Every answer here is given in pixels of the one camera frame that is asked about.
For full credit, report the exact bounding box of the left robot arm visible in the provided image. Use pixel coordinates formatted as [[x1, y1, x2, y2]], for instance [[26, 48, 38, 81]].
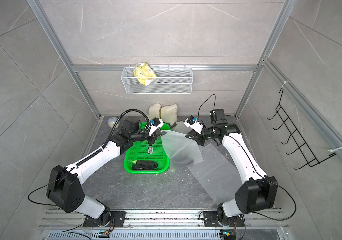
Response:
[[46, 118, 165, 227]]

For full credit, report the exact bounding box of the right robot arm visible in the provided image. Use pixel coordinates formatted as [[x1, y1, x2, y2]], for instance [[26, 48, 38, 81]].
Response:
[[184, 109, 278, 226]]

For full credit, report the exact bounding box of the dark eggplant lower diagonal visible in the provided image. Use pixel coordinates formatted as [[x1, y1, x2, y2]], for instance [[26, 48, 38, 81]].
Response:
[[132, 160, 158, 169]]

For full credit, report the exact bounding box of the dark eggplant bottom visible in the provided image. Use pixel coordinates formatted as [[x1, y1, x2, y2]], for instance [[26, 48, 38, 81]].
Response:
[[132, 165, 155, 171]]

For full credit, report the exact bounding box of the clear zip-top bag stack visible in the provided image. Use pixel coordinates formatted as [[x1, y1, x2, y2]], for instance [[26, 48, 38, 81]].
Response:
[[188, 144, 242, 204]]

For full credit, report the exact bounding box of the green plastic basket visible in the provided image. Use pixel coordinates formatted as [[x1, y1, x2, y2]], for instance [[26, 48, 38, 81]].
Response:
[[123, 138, 170, 174]]

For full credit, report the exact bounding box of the white plush toy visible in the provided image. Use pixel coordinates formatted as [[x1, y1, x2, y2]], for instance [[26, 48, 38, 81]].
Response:
[[148, 103, 178, 126]]

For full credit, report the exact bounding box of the yellow snack packet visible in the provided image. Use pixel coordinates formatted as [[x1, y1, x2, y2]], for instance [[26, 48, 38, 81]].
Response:
[[133, 63, 157, 86]]

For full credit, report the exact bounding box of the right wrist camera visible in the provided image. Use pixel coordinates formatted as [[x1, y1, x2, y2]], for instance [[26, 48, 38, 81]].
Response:
[[184, 116, 205, 135]]

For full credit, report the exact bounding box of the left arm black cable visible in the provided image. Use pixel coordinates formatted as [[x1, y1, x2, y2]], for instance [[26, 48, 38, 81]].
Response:
[[101, 108, 150, 149]]

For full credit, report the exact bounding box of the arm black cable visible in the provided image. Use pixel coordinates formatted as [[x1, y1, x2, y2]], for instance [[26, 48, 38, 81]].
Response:
[[197, 93, 297, 222], [101, 108, 150, 149]]

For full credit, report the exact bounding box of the white wire wall basket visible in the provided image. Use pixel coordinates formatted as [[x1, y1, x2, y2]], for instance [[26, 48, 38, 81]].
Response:
[[121, 67, 194, 95]]

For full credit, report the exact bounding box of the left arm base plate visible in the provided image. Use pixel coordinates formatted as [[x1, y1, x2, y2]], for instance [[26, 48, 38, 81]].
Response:
[[83, 211, 126, 228]]

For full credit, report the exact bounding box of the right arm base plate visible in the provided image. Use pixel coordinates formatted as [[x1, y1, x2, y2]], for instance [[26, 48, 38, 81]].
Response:
[[199, 211, 245, 228]]

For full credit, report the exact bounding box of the aluminium mounting rail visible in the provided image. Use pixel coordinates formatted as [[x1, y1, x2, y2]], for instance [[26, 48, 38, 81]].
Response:
[[33, 210, 293, 240]]

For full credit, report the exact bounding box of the black wire hook rack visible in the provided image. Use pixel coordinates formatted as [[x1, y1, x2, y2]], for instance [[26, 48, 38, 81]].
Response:
[[267, 89, 337, 170]]

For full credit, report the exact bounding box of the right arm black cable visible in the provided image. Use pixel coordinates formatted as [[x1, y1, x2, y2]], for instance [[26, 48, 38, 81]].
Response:
[[197, 93, 297, 222]]

